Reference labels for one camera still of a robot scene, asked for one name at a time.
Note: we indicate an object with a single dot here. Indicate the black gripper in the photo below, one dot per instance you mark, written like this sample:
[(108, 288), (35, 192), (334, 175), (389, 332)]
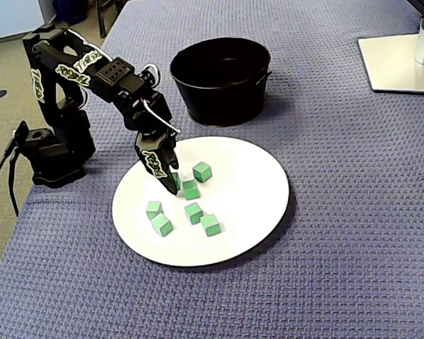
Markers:
[(152, 152)]

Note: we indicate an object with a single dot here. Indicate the green cube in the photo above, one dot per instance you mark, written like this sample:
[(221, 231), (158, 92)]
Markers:
[(193, 213), (177, 182), (211, 225), (191, 190), (153, 209), (162, 226), (202, 172)]

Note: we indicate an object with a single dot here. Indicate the black robot arm with stickers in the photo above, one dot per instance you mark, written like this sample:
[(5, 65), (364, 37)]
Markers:
[(70, 134)]

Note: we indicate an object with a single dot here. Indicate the white round plate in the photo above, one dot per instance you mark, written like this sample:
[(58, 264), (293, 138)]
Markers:
[(233, 212)]

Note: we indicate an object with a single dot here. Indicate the black round bucket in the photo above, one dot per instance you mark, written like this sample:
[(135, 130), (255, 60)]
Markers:
[(226, 102)]

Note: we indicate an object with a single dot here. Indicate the blue bin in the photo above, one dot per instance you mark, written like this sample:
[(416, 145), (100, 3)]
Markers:
[(70, 10)]

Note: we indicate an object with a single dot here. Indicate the black round floor cap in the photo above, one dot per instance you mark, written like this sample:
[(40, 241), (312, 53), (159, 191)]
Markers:
[(0, 94)]

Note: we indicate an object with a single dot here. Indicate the blue woven table cloth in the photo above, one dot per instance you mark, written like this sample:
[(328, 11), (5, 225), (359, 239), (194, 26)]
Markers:
[(339, 212)]

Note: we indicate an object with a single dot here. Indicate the silver monitor stand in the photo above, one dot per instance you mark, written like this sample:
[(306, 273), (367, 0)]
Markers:
[(392, 63)]

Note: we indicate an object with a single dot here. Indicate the dark chair frame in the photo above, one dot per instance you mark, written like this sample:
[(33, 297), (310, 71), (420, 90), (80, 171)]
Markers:
[(101, 17)]

